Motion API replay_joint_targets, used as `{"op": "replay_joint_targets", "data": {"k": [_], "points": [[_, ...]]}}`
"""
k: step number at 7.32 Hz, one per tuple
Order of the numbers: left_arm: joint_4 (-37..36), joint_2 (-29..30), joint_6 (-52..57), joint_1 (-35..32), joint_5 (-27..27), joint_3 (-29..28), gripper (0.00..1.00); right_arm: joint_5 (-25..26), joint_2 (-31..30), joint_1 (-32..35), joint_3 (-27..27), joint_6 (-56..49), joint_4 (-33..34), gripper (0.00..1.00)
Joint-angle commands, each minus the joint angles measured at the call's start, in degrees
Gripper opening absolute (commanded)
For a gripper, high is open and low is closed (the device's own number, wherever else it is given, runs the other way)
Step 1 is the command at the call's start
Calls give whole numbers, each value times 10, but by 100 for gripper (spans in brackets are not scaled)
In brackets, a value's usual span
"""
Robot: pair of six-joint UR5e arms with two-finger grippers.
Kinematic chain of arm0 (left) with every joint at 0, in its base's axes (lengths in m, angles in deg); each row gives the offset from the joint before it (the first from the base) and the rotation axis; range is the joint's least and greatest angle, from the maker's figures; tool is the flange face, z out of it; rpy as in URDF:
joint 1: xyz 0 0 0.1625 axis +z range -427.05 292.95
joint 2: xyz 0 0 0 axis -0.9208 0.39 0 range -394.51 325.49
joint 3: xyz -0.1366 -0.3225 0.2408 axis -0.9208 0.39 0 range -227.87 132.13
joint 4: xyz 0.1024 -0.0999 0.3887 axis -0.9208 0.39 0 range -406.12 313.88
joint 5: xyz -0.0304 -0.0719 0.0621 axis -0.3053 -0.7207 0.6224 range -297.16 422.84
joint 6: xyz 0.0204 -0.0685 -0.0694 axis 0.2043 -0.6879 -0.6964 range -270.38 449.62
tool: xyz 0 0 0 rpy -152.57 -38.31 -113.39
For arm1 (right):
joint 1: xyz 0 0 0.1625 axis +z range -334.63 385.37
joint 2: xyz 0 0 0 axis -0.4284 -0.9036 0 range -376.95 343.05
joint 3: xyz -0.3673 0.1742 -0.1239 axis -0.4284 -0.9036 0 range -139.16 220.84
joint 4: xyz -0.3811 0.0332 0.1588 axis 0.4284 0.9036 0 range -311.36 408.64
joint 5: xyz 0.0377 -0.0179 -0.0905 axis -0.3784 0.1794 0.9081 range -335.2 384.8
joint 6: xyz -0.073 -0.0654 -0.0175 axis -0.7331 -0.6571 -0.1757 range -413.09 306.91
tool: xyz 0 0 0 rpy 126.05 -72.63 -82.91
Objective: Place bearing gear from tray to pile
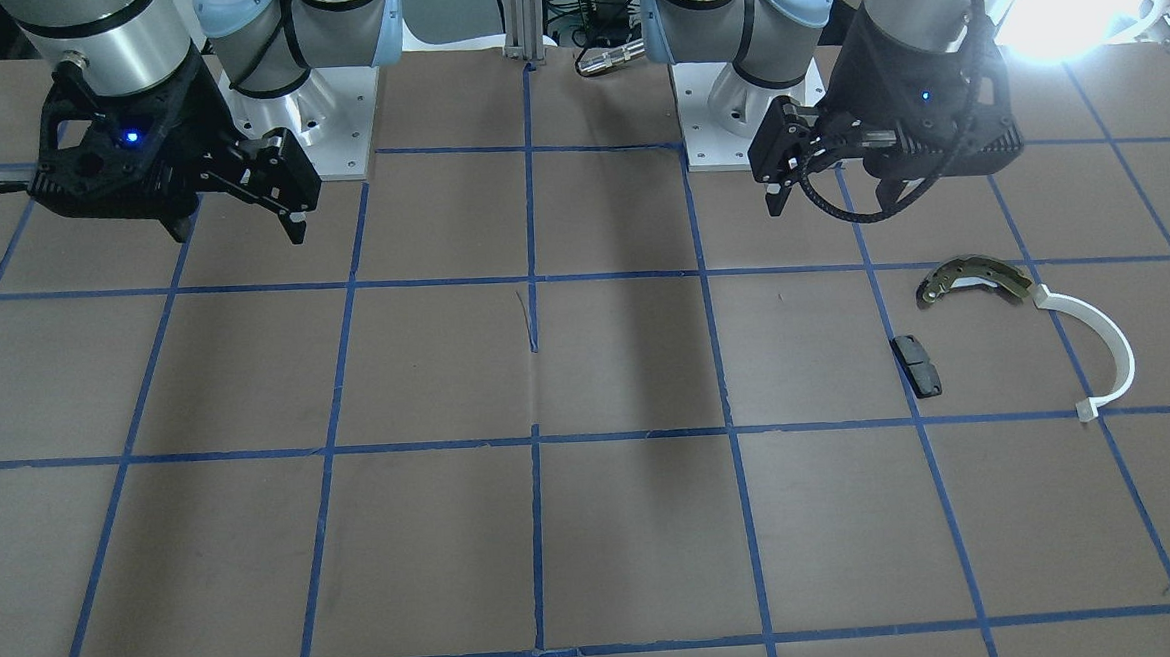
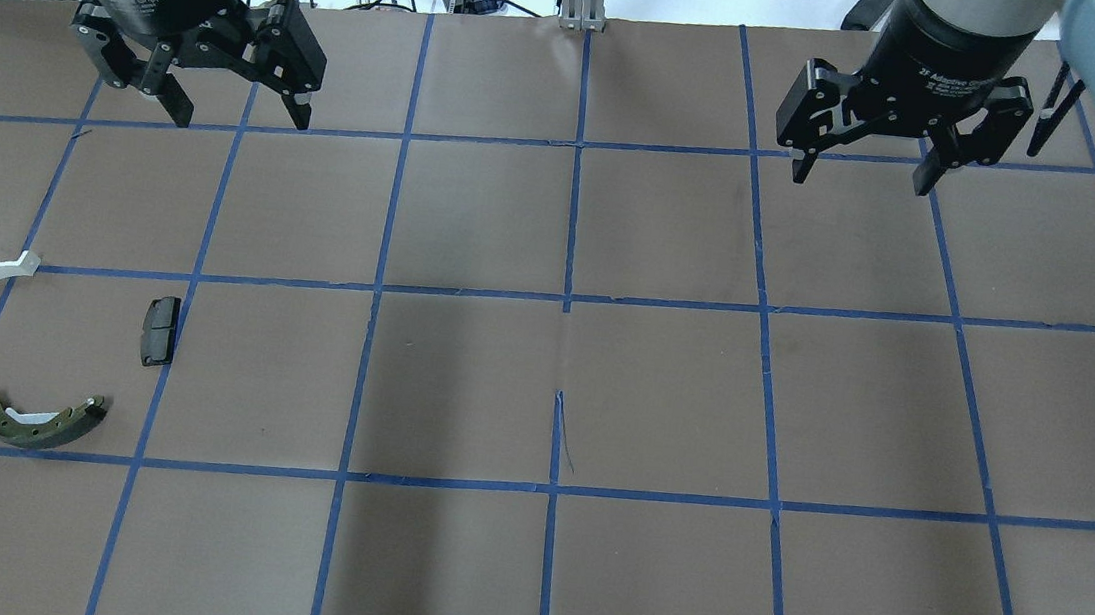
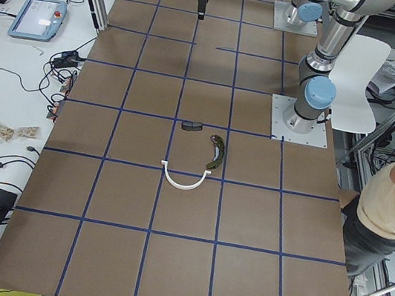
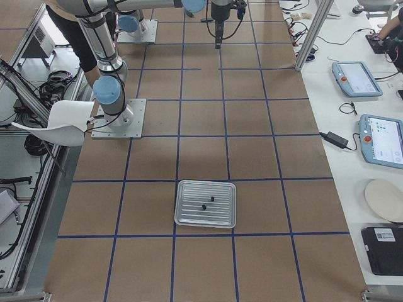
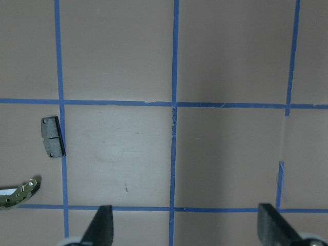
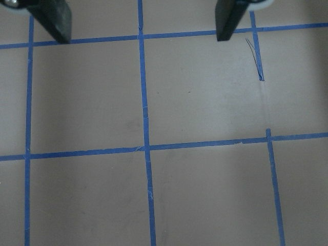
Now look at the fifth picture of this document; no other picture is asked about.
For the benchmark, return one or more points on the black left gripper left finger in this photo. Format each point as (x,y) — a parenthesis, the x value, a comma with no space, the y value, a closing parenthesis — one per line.
(100,230)

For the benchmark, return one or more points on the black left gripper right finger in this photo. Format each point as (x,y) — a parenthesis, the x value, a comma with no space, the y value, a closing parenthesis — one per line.
(272,228)

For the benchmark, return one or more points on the olive brake shoe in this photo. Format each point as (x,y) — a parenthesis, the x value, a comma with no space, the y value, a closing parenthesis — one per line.
(15,196)

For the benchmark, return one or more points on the grey brake pad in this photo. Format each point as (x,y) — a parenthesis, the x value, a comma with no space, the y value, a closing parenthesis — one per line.
(52,137)

